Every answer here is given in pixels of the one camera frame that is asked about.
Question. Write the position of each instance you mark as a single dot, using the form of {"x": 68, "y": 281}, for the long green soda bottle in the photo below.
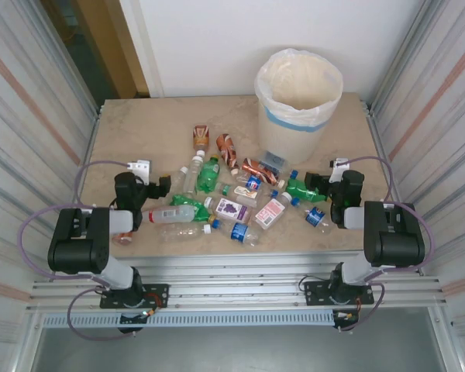
{"x": 300, "y": 190}

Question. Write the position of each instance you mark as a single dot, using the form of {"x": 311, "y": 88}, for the milky bottle red band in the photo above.
{"x": 170, "y": 214}

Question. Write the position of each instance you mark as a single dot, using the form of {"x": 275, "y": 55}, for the crushed green plastic bottle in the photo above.
{"x": 186, "y": 203}

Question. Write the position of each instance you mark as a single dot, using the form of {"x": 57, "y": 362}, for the water bottle blue label white cap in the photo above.
{"x": 314, "y": 216}

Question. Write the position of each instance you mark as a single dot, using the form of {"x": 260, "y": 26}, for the crushed clear bottle white cap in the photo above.
{"x": 178, "y": 232}

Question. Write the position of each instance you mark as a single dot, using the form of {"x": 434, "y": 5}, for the green bottle yellow cap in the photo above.
{"x": 209, "y": 172}

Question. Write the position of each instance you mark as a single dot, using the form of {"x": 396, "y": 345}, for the brown drink bottle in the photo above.
{"x": 122, "y": 239}

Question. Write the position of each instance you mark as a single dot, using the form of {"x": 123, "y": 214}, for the square bottle red print label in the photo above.
{"x": 269, "y": 213}

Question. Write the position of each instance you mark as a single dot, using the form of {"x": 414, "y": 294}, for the orange label tea bottle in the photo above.
{"x": 201, "y": 135}

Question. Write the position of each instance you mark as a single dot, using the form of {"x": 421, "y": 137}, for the clear cola bottle blue label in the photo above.
{"x": 253, "y": 182}

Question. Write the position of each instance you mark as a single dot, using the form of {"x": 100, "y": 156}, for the grape juice bottle purple label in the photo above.
{"x": 228, "y": 209}

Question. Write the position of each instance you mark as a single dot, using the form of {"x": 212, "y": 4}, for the brown white swirl coffee bottle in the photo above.
{"x": 226, "y": 149}

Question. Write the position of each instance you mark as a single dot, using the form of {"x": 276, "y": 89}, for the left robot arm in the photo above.
{"x": 77, "y": 248}

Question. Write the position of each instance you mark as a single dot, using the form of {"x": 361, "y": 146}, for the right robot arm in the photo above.
{"x": 395, "y": 240}

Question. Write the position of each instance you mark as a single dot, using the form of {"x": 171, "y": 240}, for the white waste bin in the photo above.
{"x": 286, "y": 149}

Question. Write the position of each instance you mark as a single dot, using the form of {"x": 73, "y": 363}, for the white trash bin with bag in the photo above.
{"x": 298, "y": 77}

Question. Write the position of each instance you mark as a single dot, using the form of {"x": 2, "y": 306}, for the clear plastic box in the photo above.
{"x": 273, "y": 159}

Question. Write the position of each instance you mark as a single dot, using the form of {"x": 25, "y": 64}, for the crushed copper swirl coffee bottle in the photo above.
{"x": 259, "y": 173}

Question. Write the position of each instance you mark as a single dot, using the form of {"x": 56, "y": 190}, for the small clear bottle green label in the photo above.
{"x": 225, "y": 189}

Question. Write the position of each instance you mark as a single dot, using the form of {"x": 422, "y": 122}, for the clear bottle cream label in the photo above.
{"x": 245, "y": 192}

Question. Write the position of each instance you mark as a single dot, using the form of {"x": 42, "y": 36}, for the blue tape band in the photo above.
{"x": 271, "y": 116}

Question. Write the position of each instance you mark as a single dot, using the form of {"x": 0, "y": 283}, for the dark door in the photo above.
{"x": 69, "y": 31}

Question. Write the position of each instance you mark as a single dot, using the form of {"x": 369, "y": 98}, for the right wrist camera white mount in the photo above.
{"x": 339, "y": 168}

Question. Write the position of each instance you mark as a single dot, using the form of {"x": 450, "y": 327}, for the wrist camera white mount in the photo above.
{"x": 141, "y": 166}
{"x": 339, "y": 168}

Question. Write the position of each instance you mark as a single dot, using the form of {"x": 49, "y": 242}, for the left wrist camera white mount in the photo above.
{"x": 141, "y": 166}

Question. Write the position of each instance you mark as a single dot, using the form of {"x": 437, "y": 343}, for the left black mount plate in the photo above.
{"x": 157, "y": 290}

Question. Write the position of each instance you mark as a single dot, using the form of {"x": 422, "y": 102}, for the black mount plate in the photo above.
{"x": 314, "y": 290}
{"x": 157, "y": 290}

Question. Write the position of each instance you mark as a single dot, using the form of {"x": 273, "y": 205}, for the right black mount plate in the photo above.
{"x": 314, "y": 290}

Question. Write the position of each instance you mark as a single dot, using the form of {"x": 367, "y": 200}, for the aluminium rail frame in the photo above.
{"x": 236, "y": 271}

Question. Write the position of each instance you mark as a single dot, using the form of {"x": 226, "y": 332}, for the wooden door frame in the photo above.
{"x": 112, "y": 38}

